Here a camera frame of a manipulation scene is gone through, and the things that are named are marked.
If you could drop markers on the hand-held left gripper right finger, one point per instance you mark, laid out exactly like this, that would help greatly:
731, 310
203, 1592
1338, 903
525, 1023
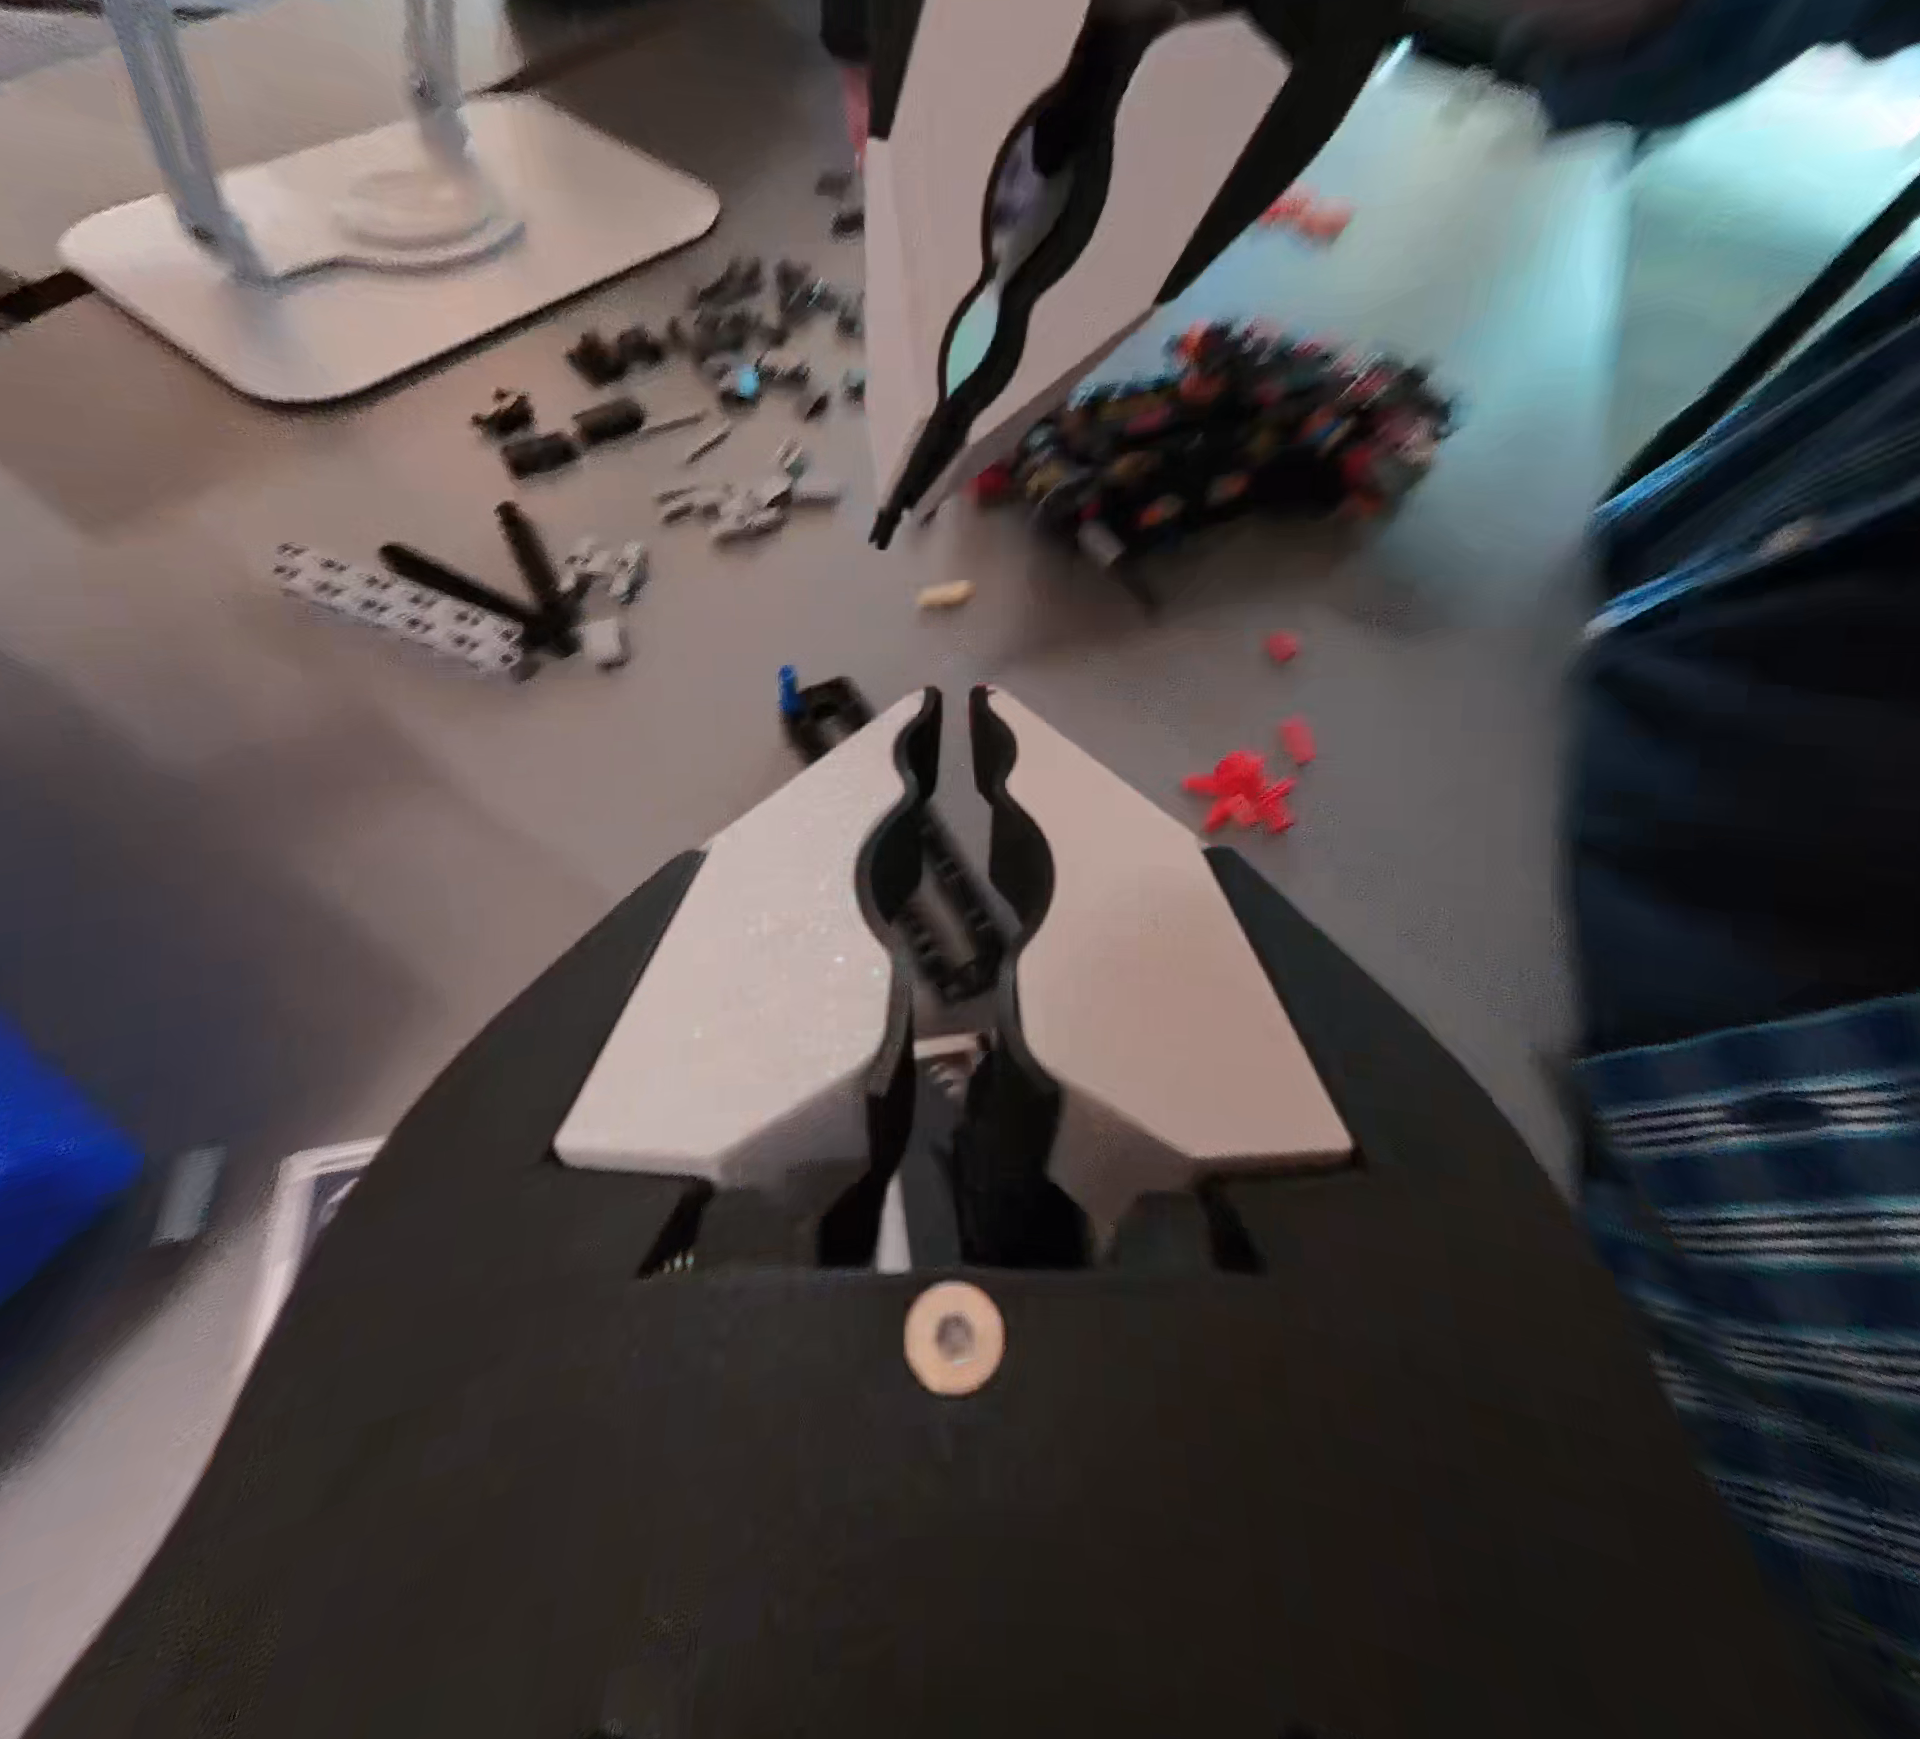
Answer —
1173, 1017

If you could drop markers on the blue box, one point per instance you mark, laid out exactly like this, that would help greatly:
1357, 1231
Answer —
52, 1154

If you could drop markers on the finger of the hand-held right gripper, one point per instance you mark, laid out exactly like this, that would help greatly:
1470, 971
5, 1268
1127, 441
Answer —
1186, 149
977, 11

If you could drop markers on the small pale grey lego block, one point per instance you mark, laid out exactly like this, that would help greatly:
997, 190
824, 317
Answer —
603, 645

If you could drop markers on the white stand base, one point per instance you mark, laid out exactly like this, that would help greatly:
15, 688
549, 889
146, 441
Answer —
496, 254

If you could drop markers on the light grey lego connector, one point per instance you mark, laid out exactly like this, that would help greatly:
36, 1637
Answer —
609, 569

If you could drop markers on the light grey lego beam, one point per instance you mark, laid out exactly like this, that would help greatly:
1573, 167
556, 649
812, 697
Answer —
449, 645
377, 593

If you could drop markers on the black lego axle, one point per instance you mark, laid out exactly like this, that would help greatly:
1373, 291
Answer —
449, 584

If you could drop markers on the black lego frame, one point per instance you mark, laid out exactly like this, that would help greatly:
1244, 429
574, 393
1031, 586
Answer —
952, 901

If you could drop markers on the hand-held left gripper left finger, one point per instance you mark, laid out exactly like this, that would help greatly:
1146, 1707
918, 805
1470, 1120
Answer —
721, 1007

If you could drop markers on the pile of dark grey lego pieces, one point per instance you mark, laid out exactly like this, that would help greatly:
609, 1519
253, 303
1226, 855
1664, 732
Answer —
721, 326

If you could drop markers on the lego sticker sheet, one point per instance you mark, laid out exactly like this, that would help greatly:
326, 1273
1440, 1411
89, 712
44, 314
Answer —
309, 1245

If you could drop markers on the scatter of red lego pins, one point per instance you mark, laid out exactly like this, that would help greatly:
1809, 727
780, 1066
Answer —
1244, 787

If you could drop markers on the tan lego pin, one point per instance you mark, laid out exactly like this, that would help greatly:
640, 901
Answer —
948, 593

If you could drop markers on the grey lego tube piece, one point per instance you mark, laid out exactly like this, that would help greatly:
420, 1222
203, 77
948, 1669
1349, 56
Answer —
188, 1194

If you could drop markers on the pile of multicoloured lego pieces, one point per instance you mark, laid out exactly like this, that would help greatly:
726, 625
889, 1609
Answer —
1234, 437

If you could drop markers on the person's blue striped clothing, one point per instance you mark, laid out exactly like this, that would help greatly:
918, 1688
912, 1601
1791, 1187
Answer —
1756, 869

